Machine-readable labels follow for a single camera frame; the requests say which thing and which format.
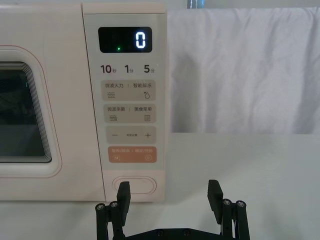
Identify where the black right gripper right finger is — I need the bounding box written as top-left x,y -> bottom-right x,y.
207,179 -> 251,240

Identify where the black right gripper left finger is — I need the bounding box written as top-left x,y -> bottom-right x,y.
94,181 -> 132,240

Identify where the white curtain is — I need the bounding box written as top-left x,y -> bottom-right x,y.
0,0 -> 320,135

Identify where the cream oven control panel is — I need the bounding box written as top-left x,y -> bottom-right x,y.
82,2 -> 168,203

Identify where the cream microwave oven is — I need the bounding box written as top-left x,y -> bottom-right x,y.
0,1 -> 168,203

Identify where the grey striped post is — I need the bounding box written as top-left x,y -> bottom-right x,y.
186,0 -> 206,10

